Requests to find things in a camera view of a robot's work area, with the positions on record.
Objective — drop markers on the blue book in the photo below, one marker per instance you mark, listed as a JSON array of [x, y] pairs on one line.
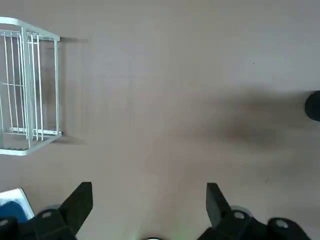
[[12, 210]]

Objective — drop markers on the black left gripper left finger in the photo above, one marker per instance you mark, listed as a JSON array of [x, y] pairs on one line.
[[62, 220]]

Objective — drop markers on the black cylindrical vase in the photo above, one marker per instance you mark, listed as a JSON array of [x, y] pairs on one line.
[[313, 106]]

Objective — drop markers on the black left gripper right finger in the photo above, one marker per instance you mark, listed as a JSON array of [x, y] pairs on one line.
[[225, 225]]

